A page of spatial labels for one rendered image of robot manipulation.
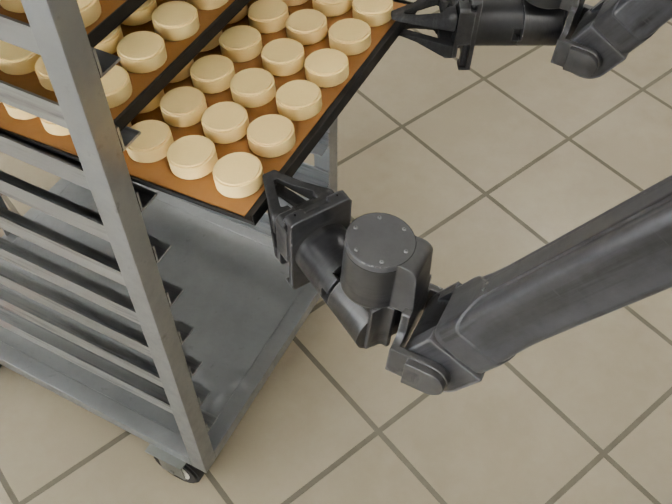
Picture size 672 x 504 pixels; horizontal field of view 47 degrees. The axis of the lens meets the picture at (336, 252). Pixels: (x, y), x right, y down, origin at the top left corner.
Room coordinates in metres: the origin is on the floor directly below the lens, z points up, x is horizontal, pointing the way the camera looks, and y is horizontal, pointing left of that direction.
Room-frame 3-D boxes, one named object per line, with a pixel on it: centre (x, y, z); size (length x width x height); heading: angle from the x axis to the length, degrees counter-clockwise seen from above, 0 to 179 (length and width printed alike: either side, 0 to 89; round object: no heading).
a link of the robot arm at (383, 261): (0.37, -0.06, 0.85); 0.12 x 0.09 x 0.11; 64
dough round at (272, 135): (0.60, 0.07, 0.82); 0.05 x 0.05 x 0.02
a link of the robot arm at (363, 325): (0.39, -0.03, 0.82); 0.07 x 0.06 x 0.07; 33
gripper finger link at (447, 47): (0.80, -0.11, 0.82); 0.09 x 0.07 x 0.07; 92
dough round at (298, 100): (0.65, 0.04, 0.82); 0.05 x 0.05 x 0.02
